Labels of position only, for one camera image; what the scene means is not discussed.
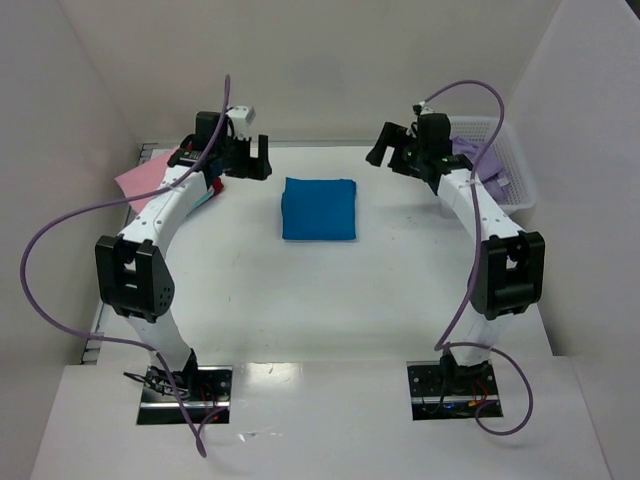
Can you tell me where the teal folded t shirt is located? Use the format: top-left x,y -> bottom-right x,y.
193,189 -> 216,209

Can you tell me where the dark red folded t shirt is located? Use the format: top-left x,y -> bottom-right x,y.
211,177 -> 224,196

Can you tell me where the white plastic basket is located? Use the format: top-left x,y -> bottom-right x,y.
450,116 -> 537,215

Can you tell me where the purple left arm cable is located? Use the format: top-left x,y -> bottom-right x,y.
19,74 -> 234,459

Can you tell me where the lavender t shirt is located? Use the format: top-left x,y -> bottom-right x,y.
452,136 -> 510,202

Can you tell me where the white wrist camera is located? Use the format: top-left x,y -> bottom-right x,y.
412,101 -> 434,117
226,106 -> 256,141

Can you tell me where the blue t shirt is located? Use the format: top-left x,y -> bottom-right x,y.
281,177 -> 357,242

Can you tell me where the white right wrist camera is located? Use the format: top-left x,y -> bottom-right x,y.
412,101 -> 434,117

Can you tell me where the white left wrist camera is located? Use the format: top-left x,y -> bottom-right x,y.
226,106 -> 256,141

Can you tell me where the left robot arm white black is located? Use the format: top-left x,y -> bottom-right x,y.
95,106 -> 272,396

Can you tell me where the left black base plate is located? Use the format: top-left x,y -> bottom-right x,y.
123,366 -> 233,426

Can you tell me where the pink folded t shirt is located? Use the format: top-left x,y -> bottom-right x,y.
115,149 -> 174,198

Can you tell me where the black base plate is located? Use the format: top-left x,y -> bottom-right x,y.
123,366 -> 233,426
407,361 -> 503,421

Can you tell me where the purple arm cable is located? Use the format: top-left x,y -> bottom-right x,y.
19,74 -> 234,459
417,79 -> 535,436

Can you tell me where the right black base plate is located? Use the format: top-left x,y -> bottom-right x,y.
407,361 -> 503,421

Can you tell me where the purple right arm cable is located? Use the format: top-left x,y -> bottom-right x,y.
417,79 -> 535,436

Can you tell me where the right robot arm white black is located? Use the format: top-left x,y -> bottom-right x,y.
366,109 -> 546,390

